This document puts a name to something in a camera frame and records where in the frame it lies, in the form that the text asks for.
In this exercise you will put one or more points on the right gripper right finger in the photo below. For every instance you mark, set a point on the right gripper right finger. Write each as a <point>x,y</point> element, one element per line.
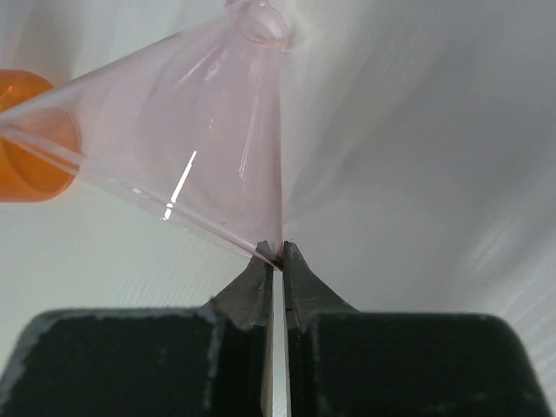
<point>344,362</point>

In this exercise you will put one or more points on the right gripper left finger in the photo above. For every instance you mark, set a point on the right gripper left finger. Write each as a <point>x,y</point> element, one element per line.
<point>212,360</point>

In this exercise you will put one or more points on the orange glass carafe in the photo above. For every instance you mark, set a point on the orange glass carafe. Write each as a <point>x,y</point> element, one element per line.
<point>28,172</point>

